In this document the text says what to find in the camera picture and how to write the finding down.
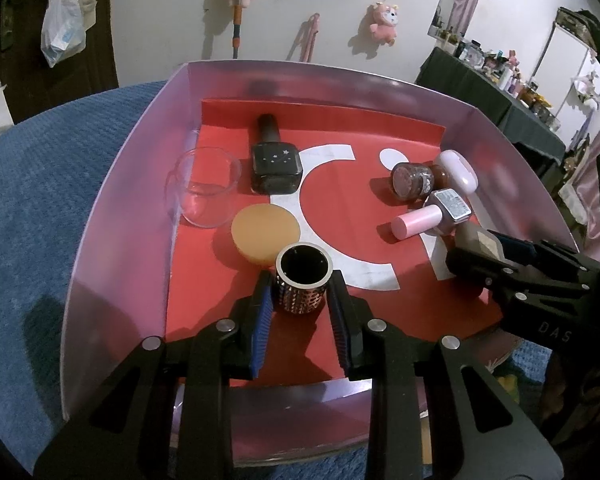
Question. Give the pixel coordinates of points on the dark green tablecloth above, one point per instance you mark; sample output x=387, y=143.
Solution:
x=480, y=95

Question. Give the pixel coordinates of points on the grey small electronic device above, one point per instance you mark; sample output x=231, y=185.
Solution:
x=475, y=240

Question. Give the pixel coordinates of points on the pink capped nail polish bottle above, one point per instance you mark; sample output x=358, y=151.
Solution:
x=415, y=222

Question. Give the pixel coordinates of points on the dark patterned bag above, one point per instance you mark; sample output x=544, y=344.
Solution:
x=580, y=22

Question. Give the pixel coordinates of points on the studded metal cylinder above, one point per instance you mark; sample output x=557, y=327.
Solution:
x=300, y=300

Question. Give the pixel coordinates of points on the clear glass cup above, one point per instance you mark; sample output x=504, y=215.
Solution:
x=205, y=210

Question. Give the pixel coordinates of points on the clear plastic bag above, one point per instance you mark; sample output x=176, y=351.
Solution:
x=62, y=30

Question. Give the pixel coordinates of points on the pink tray with red bottom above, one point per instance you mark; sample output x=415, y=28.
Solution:
x=360, y=130

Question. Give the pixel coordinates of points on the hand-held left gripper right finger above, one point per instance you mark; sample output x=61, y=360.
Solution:
x=342, y=330

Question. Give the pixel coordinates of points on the white cabinet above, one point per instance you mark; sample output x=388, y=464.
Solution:
x=570, y=75

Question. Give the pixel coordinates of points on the dark brown door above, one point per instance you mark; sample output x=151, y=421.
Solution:
x=105, y=35

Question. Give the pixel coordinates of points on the wall mirror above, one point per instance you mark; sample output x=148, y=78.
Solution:
x=460, y=0

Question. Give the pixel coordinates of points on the white earbud case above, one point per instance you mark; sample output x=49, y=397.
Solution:
x=460, y=167

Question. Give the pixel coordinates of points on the orange round disc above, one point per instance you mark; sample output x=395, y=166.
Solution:
x=262, y=230

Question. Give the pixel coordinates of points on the row of small bottles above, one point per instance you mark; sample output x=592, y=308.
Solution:
x=505, y=72

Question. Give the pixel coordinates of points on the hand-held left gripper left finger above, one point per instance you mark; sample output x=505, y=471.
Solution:
x=260, y=330

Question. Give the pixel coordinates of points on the pink plush bear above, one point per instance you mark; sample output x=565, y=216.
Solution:
x=386, y=22

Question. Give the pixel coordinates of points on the black nail polish bottle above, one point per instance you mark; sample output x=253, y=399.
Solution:
x=275, y=170

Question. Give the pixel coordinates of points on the brown glitter jar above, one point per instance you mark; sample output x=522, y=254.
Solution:
x=412, y=182

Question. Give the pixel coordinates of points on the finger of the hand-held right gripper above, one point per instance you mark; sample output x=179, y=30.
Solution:
x=472, y=266
x=522, y=251

